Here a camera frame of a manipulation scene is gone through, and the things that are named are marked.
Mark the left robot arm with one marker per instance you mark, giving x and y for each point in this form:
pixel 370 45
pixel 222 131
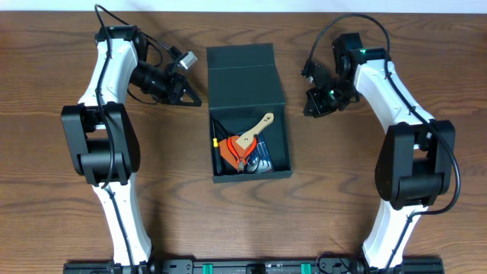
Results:
pixel 102 141

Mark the red handled pliers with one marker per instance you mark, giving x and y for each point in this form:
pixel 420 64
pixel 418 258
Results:
pixel 241 160

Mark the black handled claw hammer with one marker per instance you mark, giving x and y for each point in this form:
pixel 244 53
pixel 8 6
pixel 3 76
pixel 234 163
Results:
pixel 222 133

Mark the black gift box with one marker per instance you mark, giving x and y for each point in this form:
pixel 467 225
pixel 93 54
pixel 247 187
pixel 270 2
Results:
pixel 244 85

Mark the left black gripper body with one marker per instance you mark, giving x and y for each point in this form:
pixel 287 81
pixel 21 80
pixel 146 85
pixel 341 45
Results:
pixel 176 89

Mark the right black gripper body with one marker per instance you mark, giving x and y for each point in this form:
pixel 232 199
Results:
pixel 331 97

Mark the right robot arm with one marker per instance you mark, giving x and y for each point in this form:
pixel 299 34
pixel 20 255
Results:
pixel 416 161

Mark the black yellow screwdriver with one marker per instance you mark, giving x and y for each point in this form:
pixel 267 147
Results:
pixel 216 150

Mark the blue drill bit case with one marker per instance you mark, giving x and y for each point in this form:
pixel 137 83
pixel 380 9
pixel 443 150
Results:
pixel 267 160

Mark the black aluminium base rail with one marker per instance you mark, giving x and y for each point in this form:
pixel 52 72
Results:
pixel 325 265

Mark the orange scraper wooden handle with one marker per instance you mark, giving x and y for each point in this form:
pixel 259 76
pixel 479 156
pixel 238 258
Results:
pixel 243 142

